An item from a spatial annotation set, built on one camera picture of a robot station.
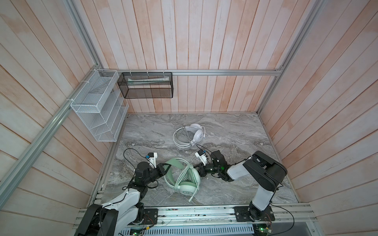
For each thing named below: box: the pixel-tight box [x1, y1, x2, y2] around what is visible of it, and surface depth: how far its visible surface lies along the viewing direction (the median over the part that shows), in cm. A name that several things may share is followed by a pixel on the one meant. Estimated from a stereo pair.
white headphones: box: [172, 123, 206, 148], surface depth 103 cm
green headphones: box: [163, 157, 201, 203], surface depth 78 cm
